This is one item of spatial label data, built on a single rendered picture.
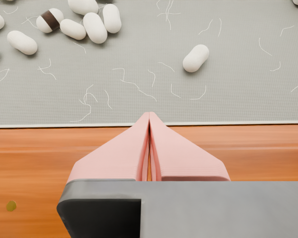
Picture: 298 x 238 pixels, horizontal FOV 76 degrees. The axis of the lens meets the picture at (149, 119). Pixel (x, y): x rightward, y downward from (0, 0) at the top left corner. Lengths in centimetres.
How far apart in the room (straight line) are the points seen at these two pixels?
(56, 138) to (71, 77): 7
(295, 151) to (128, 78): 18
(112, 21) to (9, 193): 20
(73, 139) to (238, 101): 18
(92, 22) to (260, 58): 19
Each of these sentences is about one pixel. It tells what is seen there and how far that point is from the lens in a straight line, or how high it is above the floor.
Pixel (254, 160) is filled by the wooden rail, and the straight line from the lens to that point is 20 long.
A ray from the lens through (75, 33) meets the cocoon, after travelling 25.
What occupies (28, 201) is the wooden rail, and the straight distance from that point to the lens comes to 20.
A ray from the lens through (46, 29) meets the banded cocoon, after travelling 27.
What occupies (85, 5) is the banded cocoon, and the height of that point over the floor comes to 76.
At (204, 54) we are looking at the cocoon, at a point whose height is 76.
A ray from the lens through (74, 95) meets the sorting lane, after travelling 23.
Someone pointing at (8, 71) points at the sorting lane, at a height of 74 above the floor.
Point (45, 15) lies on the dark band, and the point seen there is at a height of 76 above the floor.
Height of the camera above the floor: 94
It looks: 77 degrees down
